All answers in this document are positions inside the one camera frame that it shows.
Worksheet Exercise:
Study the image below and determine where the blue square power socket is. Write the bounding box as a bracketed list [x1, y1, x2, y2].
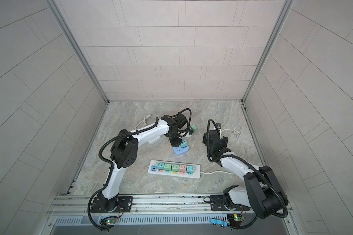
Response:
[173, 145, 189, 156]

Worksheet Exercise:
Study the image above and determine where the green plug adapter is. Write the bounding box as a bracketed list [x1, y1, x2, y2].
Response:
[164, 163, 172, 172]
[189, 124, 198, 134]
[171, 164, 179, 172]

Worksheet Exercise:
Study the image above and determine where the teal plug adapter small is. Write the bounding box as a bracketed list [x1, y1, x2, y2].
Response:
[186, 165, 195, 174]

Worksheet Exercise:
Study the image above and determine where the pink plug adapter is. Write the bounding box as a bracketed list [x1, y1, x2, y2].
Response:
[179, 164, 187, 174]

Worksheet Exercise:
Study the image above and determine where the white square power socket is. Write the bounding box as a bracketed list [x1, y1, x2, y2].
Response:
[148, 136, 161, 145]

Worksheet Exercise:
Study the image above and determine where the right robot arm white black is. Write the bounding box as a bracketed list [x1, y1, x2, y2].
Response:
[203, 118, 289, 230]

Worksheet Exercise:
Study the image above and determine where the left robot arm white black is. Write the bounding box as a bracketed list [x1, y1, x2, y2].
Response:
[87, 108, 192, 232]

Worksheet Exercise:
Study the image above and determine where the white long power strip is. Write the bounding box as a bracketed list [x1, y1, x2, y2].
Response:
[148, 160, 202, 179]

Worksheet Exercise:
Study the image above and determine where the right circuit board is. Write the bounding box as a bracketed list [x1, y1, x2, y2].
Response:
[227, 213, 246, 227]

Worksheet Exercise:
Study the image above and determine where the circuit board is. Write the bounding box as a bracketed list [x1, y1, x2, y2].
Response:
[100, 216, 117, 226]
[227, 213, 246, 227]

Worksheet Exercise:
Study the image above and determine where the blue tape piece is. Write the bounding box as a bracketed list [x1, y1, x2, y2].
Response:
[209, 218, 228, 227]

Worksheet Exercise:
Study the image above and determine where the left circuit board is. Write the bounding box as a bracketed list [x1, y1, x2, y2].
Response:
[100, 216, 117, 226]

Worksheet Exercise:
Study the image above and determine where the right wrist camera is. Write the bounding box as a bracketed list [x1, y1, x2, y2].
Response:
[215, 122, 222, 136]

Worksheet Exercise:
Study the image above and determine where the power strip white cable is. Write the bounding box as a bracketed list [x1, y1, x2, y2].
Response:
[200, 128, 239, 174]

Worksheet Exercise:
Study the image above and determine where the white socket cable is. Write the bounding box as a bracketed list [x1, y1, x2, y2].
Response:
[134, 114, 152, 130]

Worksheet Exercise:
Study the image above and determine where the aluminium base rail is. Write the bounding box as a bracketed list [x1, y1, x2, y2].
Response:
[45, 192, 293, 227]

